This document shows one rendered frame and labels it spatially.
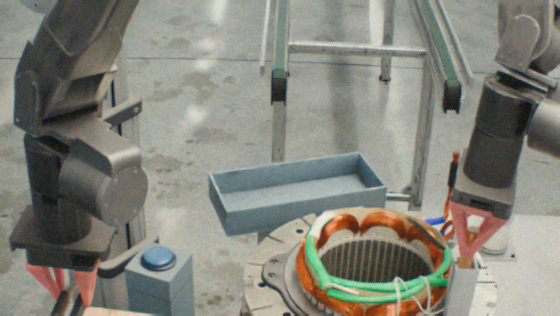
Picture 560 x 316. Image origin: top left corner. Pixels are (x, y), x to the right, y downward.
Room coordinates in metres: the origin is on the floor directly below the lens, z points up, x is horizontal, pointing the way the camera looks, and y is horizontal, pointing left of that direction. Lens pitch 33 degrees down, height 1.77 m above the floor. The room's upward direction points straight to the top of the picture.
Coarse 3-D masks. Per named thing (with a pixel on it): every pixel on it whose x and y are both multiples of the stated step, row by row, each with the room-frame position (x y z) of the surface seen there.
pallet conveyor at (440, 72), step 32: (288, 0) 2.67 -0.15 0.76; (416, 0) 2.74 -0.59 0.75; (288, 32) 2.40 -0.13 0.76; (384, 32) 3.63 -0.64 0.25; (448, 32) 2.41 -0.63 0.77; (384, 64) 3.62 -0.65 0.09; (448, 64) 2.19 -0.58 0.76; (448, 96) 2.05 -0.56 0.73; (416, 160) 2.43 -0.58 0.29; (416, 192) 2.43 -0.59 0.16
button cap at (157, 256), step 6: (150, 252) 0.94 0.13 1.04; (156, 252) 0.94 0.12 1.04; (162, 252) 0.94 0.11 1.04; (168, 252) 0.94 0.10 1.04; (144, 258) 0.93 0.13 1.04; (150, 258) 0.93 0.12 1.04; (156, 258) 0.93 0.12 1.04; (162, 258) 0.93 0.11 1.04; (168, 258) 0.93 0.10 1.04; (150, 264) 0.92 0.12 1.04; (156, 264) 0.92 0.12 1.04; (162, 264) 0.92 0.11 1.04
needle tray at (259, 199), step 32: (320, 160) 1.16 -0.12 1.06; (352, 160) 1.18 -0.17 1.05; (224, 192) 1.12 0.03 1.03; (256, 192) 1.12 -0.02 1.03; (288, 192) 1.12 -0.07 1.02; (320, 192) 1.12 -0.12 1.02; (352, 192) 1.06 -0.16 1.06; (384, 192) 1.08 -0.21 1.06; (224, 224) 1.02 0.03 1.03; (256, 224) 1.02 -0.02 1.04
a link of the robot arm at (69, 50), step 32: (64, 0) 0.66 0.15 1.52; (96, 0) 0.64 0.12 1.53; (128, 0) 0.65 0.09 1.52; (64, 32) 0.65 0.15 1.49; (96, 32) 0.64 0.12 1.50; (32, 64) 0.67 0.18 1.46; (64, 64) 0.64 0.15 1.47; (96, 64) 0.66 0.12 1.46; (64, 96) 0.65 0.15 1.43; (96, 96) 0.68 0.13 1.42
